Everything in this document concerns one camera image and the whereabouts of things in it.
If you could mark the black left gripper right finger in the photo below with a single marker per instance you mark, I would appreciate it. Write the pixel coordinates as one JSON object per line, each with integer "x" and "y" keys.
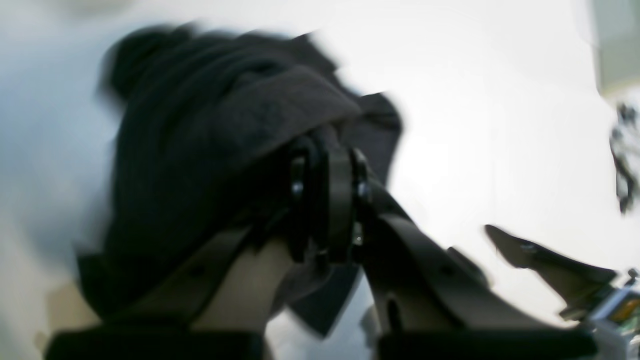
{"x": 429, "y": 306}

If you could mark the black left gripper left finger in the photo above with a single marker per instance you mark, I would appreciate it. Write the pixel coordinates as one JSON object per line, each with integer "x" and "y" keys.
{"x": 215, "y": 305}

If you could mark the black t-shirt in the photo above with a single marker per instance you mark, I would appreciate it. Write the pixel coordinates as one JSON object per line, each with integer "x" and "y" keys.
{"x": 210, "y": 122}

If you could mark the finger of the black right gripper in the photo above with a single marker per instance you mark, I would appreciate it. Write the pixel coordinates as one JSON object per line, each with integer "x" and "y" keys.
{"x": 580, "y": 285}

